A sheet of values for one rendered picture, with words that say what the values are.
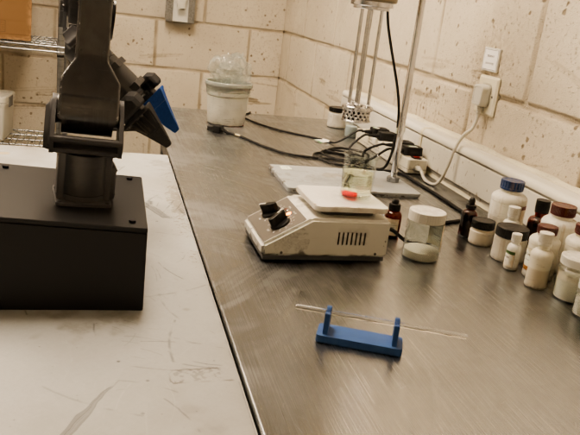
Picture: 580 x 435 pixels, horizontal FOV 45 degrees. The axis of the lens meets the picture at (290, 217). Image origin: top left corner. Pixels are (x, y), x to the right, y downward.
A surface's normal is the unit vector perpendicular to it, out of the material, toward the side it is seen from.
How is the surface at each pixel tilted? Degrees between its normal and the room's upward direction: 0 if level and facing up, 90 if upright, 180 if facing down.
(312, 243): 90
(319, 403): 0
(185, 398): 0
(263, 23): 90
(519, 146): 90
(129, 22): 90
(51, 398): 0
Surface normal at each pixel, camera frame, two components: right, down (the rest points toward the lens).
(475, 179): -0.96, -0.04
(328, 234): 0.26, 0.31
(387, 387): 0.11, -0.95
